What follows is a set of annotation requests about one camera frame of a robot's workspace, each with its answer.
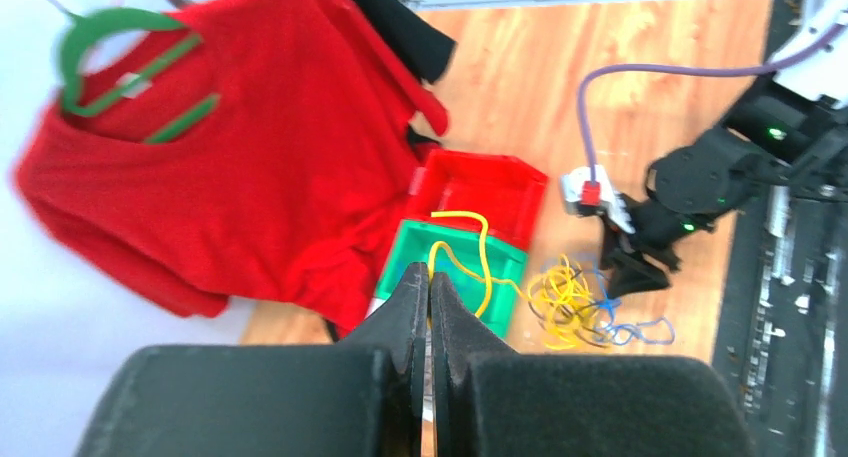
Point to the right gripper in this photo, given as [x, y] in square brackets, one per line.
[640, 261]

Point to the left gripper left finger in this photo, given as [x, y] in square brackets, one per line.
[361, 396]

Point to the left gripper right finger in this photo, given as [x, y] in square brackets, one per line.
[491, 400]

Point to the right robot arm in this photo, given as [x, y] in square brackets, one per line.
[788, 129]

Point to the green plastic bin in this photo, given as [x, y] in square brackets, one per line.
[412, 244]

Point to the red plastic bin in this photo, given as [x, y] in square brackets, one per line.
[504, 189]

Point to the red t-shirt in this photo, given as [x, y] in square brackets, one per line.
[297, 202]

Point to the green clothes hanger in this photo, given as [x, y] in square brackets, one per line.
[137, 80]

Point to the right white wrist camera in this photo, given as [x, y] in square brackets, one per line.
[588, 191]

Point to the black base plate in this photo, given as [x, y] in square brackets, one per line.
[782, 337]

